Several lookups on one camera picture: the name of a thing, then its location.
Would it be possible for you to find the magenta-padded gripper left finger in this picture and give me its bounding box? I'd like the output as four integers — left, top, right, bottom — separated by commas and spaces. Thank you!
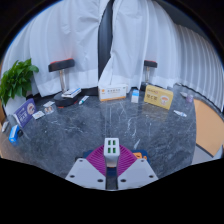
65, 144, 113, 192

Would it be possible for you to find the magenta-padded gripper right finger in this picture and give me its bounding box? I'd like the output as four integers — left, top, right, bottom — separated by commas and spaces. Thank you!
112, 144, 159, 192

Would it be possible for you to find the white charger block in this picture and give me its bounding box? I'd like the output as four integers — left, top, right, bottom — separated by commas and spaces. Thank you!
103, 137, 120, 168

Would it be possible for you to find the dark blue orange power strip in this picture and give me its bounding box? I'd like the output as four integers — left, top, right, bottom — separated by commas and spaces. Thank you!
75, 149, 149, 162

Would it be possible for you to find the white tube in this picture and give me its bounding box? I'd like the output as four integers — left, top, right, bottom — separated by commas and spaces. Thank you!
78, 95, 90, 106

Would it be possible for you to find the small blue white box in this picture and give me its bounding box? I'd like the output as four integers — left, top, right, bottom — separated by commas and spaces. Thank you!
130, 88, 140, 104

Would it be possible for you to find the small blister pack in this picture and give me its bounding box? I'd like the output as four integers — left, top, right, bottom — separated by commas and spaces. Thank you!
43, 105, 56, 115

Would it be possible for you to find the white blue sachet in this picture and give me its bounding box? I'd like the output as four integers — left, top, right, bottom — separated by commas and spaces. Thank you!
173, 109, 188, 118

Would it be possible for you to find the white orange-striped box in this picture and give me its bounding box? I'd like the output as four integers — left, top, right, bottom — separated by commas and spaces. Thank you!
97, 83, 129, 102

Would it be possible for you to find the yellow box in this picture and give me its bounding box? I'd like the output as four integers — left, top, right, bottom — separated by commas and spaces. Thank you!
143, 84, 174, 111

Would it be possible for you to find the flat white blue box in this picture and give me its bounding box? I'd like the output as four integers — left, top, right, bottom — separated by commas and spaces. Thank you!
61, 87, 82, 99

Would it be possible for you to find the small white packet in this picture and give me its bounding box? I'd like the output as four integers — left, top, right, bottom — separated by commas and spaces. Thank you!
32, 110, 46, 120

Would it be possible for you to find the purple box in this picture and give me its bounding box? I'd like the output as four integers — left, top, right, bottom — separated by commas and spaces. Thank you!
13, 98, 37, 129

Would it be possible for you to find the small white grey item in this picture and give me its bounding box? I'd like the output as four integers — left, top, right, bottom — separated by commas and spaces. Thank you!
1, 121, 10, 133

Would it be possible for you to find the black red-edged bar stool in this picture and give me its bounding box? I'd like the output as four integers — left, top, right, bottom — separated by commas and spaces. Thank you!
48, 58, 83, 108
139, 59, 158, 93

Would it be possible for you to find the green potted plant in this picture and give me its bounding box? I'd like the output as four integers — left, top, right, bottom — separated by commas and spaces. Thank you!
0, 58, 40, 116

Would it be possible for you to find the white curtain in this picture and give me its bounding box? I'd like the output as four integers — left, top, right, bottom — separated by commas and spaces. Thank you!
1, 0, 111, 98
98, 0, 224, 111

